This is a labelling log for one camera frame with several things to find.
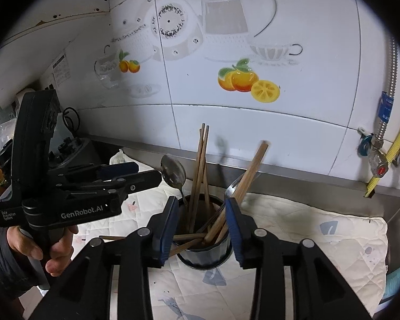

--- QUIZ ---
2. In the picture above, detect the person's left forearm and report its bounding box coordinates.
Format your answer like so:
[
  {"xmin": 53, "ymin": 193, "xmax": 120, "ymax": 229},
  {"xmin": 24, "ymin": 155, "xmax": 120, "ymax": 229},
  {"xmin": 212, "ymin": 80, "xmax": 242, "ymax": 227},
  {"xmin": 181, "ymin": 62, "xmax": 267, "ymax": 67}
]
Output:
[{"xmin": 0, "ymin": 229, "xmax": 41, "ymax": 305}]

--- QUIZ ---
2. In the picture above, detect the black kitchen appliance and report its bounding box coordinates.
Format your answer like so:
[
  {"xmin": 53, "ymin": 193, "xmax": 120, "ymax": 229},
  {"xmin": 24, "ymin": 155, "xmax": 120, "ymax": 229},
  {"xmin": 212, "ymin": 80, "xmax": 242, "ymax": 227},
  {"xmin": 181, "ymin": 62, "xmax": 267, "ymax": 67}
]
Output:
[{"xmin": 50, "ymin": 135, "xmax": 99, "ymax": 174}]

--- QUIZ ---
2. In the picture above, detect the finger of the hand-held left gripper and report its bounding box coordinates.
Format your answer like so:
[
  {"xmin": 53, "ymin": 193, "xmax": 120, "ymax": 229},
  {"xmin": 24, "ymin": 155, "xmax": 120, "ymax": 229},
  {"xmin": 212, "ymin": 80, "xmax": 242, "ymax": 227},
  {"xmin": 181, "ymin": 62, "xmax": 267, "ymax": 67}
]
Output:
[
  {"xmin": 58, "ymin": 170, "xmax": 163, "ymax": 205},
  {"xmin": 53, "ymin": 161, "xmax": 139, "ymax": 187}
]

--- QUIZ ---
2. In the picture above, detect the teal plastic bottle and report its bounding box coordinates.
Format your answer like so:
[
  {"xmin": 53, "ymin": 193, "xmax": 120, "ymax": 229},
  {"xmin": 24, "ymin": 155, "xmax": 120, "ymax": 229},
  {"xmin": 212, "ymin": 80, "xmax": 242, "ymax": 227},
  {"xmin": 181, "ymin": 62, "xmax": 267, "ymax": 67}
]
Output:
[{"xmin": 383, "ymin": 263, "xmax": 400, "ymax": 305}]

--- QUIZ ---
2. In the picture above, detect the red-handled metal valve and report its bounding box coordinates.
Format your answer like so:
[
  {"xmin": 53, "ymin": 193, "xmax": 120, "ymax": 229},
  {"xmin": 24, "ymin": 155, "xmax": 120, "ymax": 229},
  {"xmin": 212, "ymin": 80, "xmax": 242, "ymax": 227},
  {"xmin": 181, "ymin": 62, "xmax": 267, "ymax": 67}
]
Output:
[{"xmin": 358, "ymin": 126, "xmax": 391, "ymax": 178}]

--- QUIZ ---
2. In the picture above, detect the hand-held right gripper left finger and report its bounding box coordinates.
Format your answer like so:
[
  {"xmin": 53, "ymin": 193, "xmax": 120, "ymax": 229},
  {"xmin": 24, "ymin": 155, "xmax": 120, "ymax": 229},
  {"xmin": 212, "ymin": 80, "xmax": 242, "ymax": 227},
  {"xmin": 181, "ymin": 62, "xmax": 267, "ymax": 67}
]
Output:
[{"xmin": 30, "ymin": 196, "xmax": 180, "ymax": 320}]

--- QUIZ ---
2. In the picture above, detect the brown glass jar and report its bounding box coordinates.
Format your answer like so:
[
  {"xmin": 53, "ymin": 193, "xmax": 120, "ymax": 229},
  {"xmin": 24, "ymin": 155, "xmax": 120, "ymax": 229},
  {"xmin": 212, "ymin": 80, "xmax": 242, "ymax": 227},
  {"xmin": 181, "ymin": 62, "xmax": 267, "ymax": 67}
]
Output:
[{"xmin": 0, "ymin": 159, "xmax": 9, "ymax": 189}]

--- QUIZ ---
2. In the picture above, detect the white electric kettle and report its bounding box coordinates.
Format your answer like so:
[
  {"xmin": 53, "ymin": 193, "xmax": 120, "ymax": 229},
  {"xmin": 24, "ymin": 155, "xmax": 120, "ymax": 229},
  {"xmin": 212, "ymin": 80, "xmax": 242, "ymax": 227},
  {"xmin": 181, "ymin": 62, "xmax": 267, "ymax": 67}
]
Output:
[{"xmin": 14, "ymin": 87, "xmax": 38, "ymax": 108}]

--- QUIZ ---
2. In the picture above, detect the white printed wall sticker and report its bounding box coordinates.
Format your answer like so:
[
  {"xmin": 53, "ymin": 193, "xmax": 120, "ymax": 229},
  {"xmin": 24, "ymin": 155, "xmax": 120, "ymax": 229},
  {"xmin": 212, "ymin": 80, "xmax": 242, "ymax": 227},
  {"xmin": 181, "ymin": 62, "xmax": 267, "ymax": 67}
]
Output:
[{"xmin": 51, "ymin": 49, "xmax": 73, "ymax": 89}]

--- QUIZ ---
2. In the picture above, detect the dark ribbed utensil holder cup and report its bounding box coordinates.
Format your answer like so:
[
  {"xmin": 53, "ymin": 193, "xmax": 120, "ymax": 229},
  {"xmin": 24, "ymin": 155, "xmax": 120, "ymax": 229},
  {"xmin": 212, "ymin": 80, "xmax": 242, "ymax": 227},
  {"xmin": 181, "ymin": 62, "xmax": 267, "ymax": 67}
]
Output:
[{"xmin": 177, "ymin": 193, "xmax": 233, "ymax": 270}]

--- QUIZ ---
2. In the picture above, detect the metal spoon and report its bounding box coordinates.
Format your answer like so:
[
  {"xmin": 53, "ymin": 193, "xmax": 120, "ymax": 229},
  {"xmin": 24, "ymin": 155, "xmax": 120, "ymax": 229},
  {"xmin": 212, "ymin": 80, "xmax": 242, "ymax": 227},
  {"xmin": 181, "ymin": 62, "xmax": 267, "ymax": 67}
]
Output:
[{"xmin": 160, "ymin": 153, "xmax": 190, "ymax": 207}]

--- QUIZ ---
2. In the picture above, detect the blue hose tag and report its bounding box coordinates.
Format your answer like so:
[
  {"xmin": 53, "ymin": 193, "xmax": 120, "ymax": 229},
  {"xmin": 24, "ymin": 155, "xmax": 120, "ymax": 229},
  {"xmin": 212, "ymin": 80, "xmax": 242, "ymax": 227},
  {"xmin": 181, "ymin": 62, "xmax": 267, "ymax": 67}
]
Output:
[{"xmin": 379, "ymin": 91, "xmax": 394, "ymax": 121}]

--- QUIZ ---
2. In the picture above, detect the black power cable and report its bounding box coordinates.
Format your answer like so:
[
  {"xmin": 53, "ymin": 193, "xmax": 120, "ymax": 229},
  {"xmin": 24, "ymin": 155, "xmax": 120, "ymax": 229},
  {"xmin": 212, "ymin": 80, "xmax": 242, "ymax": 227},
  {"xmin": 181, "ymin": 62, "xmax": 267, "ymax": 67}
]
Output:
[{"xmin": 61, "ymin": 107, "xmax": 81, "ymax": 132}]

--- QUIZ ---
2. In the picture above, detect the white quilted printed mat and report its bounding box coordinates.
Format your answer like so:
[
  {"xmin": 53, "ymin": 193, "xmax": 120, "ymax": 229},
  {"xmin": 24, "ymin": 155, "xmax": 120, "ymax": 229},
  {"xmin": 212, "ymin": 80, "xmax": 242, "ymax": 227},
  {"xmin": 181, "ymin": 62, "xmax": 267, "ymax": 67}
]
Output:
[{"xmin": 71, "ymin": 148, "xmax": 389, "ymax": 320}]

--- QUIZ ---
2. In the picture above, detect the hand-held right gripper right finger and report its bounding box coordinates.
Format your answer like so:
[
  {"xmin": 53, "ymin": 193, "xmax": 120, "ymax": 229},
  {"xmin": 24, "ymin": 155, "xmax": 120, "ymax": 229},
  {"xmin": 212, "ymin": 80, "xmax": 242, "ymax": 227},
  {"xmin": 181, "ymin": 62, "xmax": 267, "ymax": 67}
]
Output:
[{"xmin": 225, "ymin": 197, "xmax": 372, "ymax": 320}]

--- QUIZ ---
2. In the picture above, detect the yellow gas hose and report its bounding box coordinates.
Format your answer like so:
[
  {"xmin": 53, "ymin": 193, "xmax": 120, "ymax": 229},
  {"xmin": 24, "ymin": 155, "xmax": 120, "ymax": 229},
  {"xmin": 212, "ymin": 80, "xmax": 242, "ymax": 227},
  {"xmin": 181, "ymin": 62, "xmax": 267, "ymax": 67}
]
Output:
[{"xmin": 366, "ymin": 102, "xmax": 400, "ymax": 198}]

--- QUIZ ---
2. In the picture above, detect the long braided metal hose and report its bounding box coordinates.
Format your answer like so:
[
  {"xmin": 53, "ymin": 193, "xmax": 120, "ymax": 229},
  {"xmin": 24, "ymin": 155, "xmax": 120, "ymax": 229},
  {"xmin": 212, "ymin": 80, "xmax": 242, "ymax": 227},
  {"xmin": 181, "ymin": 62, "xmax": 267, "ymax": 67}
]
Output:
[{"xmin": 379, "ymin": 38, "xmax": 399, "ymax": 162}]

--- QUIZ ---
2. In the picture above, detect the person's left hand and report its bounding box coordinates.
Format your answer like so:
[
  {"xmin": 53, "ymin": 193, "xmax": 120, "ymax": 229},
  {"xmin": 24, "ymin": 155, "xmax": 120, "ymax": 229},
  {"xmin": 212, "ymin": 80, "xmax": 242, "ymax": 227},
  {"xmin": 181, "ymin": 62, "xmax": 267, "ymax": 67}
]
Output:
[{"xmin": 7, "ymin": 224, "xmax": 79, "ymax": 277}]

